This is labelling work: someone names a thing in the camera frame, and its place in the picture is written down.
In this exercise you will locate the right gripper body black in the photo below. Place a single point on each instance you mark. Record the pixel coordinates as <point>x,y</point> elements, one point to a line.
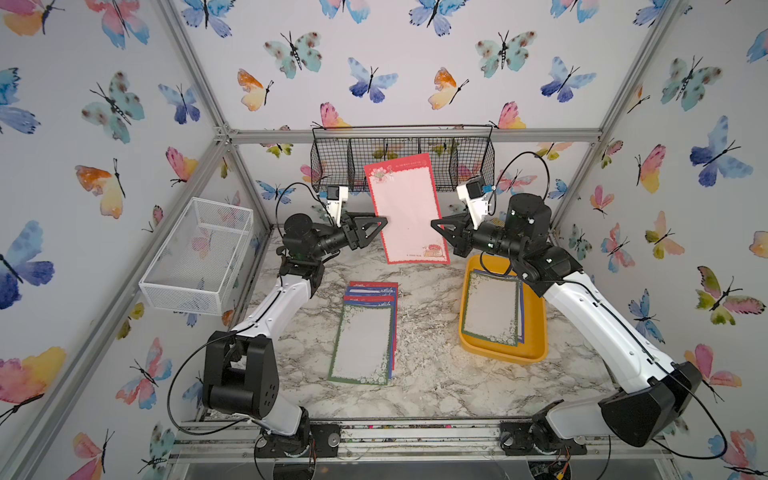
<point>492,241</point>

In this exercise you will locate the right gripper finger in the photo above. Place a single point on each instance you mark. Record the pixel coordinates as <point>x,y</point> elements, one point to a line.
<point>455,234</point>
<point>455,222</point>

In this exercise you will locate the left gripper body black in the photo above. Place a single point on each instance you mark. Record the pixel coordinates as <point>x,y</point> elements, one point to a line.
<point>343,239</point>

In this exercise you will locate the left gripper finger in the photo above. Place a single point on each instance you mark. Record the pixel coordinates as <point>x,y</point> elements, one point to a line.
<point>364,218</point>
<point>364,231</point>

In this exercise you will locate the red pink stationery paper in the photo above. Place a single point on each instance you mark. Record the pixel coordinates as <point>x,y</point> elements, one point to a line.
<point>391,289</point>
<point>404,192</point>
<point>384,300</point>

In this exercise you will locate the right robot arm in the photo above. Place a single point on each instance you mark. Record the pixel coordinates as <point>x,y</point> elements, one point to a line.
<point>653,389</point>

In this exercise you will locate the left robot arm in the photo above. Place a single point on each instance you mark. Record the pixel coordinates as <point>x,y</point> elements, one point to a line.
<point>240,375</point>

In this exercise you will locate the blue stationery paper stack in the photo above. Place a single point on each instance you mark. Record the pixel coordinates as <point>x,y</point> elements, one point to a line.
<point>521,312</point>

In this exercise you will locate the yellow storage tray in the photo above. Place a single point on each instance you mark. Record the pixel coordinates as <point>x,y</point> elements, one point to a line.
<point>501,317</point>

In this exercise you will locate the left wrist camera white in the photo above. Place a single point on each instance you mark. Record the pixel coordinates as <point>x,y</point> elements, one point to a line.
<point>336,196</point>

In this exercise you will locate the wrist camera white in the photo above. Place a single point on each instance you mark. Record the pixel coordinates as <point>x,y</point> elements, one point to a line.
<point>476,196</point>
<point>336,196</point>

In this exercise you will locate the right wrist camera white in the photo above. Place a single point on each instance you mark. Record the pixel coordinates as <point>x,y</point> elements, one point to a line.
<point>476,196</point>

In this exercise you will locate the black wire wall basket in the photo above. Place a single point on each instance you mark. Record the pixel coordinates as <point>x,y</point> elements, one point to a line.
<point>458,153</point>

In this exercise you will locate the white mesh wall basket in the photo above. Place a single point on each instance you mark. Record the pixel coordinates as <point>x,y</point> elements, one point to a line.
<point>195,268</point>

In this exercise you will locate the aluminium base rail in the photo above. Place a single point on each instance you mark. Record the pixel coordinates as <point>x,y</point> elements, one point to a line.
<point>404,440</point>

